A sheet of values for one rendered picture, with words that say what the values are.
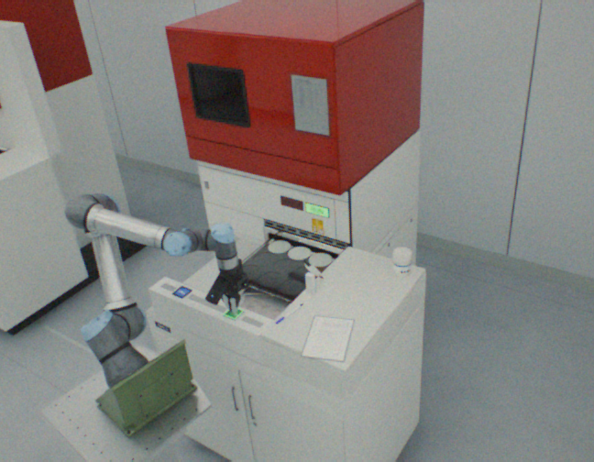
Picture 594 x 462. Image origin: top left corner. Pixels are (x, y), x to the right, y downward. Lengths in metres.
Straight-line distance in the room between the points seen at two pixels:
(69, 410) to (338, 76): 1.48
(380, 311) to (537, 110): 1.80
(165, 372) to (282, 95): 1.08
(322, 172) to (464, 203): 1.78
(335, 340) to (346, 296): 0.24
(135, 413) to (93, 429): 0.17
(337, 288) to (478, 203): 1.84
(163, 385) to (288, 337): 0.44
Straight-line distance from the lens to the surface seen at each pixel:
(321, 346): 2.00
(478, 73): 3.58
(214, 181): 2.79
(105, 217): 2.01
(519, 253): 3.98
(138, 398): 1.99
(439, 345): 3.43
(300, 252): 2.56
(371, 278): 2.28
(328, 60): 2.11
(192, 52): 2.51
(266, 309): 2.30
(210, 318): 2.21
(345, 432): 2.15
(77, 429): 2.16
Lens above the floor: 2.33
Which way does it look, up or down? 32 degrees down
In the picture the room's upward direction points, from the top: 5 degrees counter-clockwise
